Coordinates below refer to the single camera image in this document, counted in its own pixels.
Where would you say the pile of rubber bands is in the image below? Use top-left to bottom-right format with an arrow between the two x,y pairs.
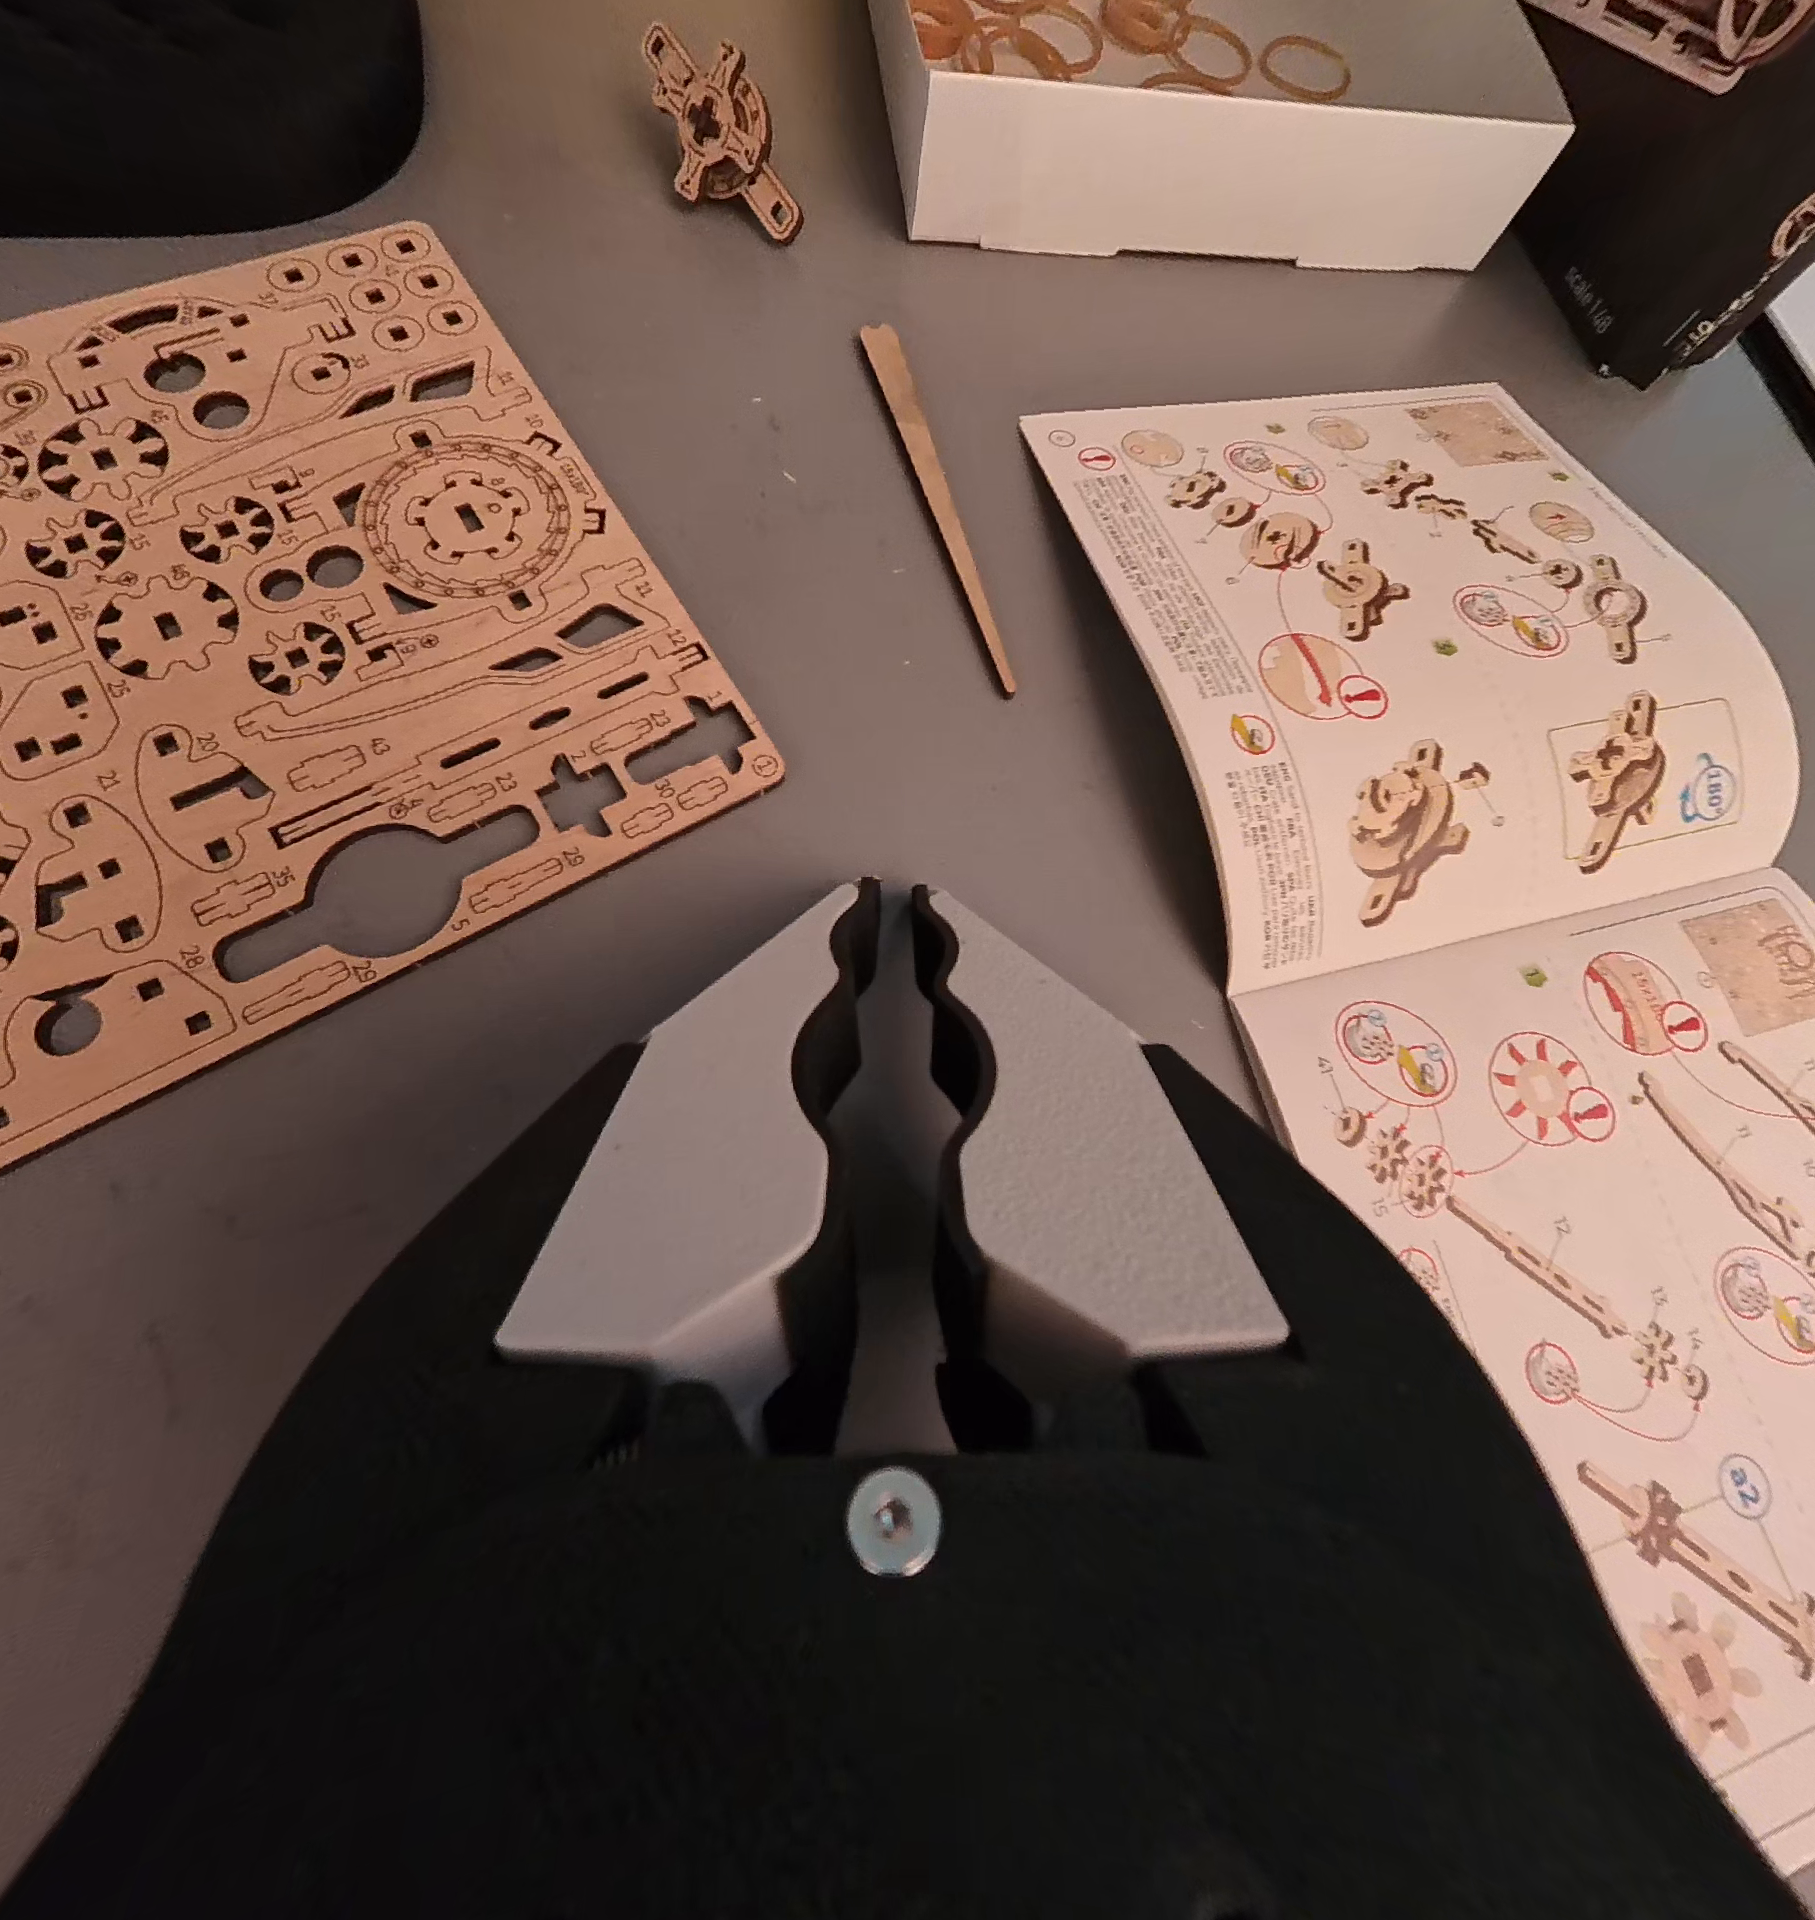
907,0 -> 1359,100

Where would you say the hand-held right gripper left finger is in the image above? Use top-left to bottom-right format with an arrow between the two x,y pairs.
494,883 -> 883,1450

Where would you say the laser-cut wooden parts sheet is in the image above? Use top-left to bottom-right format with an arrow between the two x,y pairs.
0,222 -> 787,1202

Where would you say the black model kit box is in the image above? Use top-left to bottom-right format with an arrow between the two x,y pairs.
1513,0 -> 1815,389

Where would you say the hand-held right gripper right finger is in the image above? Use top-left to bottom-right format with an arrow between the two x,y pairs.
907,884 -> 1291,1407

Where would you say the white cardboard box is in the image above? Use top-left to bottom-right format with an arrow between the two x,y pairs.
865,0 -> 1578,276

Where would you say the wooden gear model assembly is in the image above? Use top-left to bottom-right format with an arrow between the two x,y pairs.
640,22 -> 805,251

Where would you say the pointed wooden stick tool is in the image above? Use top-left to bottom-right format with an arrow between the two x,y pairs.
858,322 -> 1021,700

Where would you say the illustrated instruction booklet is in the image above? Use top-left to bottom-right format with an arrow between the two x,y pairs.
1018,383 -> 1815,1875

